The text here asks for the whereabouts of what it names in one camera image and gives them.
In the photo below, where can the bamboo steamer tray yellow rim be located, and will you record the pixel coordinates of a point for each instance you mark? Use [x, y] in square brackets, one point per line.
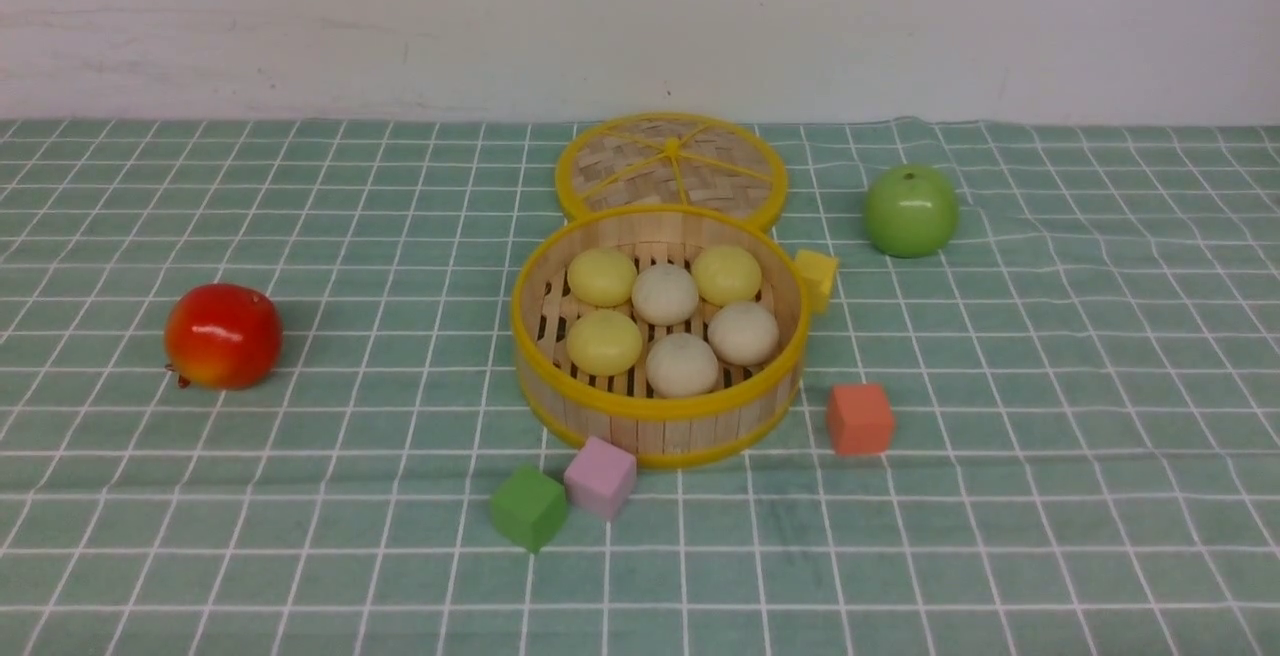
[746, 404]

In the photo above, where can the green cube block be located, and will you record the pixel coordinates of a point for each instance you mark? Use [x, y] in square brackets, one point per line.
[529, 508]

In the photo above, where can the yellow bun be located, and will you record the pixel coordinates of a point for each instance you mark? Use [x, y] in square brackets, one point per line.
[726, 274]
[602, 278]
[604, 343]

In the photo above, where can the yellow cube block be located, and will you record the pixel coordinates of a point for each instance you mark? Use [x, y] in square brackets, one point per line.
[819, 272]

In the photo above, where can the pink cube block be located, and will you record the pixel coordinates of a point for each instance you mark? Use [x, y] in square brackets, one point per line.
[600, 478]

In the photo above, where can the orange cube block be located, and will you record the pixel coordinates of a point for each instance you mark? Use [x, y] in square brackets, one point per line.
[859, 419]

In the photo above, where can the woven bamboo steamer lid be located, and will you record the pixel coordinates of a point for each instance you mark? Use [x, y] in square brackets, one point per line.
[672, 158]

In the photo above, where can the green checkered tablecloth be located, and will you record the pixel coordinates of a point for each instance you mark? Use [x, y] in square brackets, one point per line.
[1084, 383]

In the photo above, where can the green apple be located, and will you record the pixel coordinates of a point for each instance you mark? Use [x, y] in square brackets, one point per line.
[911, 211]

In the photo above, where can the white bun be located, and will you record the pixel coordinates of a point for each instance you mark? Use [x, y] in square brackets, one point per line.
[681, 365]
[744, 333]
[664, 295]

